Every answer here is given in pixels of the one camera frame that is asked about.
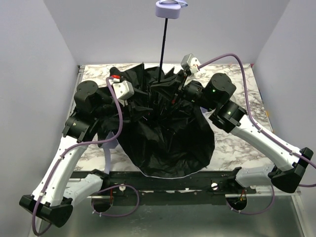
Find lilac umbrella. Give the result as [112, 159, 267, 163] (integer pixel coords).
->
[97, 0, 215, 179]

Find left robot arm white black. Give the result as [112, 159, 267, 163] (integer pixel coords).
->
[19, 77, 135, 228]

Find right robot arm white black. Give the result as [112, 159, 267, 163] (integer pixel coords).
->
[151, 71, 314, 194]

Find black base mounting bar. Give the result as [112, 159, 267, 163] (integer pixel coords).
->
[72, 168, 255, 210]

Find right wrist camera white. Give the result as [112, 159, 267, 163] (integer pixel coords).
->
[180, 53, 200, 76]

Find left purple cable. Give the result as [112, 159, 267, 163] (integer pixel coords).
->
[31, 78, 140, 237]

